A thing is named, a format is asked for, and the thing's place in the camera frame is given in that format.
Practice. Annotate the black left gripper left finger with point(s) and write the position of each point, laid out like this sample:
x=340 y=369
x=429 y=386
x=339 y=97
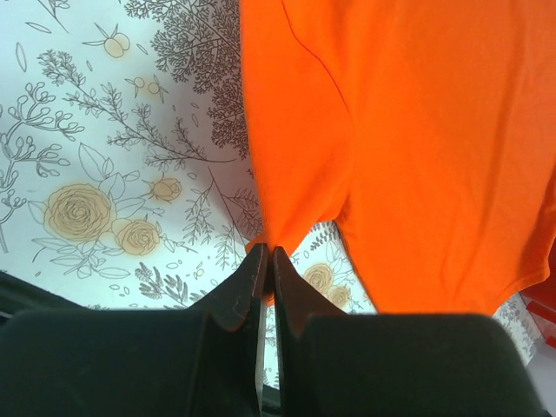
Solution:
x=204 y=360

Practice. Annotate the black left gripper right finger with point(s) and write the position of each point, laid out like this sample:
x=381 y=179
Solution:
x=337 y=364

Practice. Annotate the orange t shirt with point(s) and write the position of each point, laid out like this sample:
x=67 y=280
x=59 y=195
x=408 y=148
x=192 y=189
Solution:
x=424 y=129

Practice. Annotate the red plastic bin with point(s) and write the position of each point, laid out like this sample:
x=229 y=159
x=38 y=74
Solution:
x=540 y=303

